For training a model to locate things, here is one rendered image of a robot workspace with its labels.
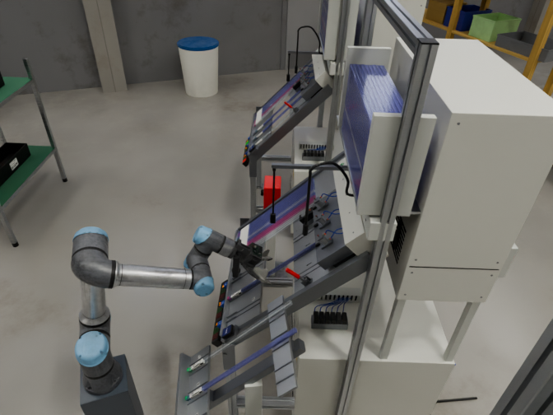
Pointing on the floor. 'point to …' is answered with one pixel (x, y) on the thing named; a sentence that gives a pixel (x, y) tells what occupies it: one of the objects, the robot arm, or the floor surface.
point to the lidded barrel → (199, 65)
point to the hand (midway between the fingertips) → (271, 272)
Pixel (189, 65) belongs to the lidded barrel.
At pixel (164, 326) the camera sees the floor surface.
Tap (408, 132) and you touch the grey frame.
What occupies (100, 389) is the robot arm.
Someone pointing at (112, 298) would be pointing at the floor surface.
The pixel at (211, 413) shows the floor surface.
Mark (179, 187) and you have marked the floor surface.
